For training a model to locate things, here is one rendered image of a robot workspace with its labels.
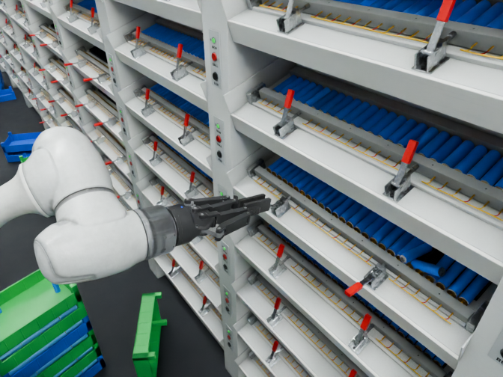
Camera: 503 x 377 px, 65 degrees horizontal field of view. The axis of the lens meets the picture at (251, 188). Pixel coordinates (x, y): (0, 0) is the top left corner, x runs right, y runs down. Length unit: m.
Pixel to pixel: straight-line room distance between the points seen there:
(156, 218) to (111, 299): 1.40
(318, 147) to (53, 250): 0.47
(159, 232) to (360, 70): 0.41
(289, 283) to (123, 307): 1.15
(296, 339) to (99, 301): 1.17
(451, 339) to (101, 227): 0.58
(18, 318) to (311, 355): 0.97
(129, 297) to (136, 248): 1.39
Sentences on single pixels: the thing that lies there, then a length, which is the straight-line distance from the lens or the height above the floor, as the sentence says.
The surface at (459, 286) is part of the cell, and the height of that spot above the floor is 0.99.
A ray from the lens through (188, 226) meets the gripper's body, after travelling 0.71.
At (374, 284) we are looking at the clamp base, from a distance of 0.76.
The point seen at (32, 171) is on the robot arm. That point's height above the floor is 1.16.
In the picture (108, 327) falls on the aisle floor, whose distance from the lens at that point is 1.96.
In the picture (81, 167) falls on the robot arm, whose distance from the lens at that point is 0.71.
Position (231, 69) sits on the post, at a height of 1.23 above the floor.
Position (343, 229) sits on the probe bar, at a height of 0.98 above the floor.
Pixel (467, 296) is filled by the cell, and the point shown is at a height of 0.98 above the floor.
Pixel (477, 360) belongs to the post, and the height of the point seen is 0.96.
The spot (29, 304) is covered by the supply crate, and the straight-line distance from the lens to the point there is 1.60.
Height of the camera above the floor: 1.49
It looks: 34 degrees down
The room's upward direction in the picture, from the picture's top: straight up
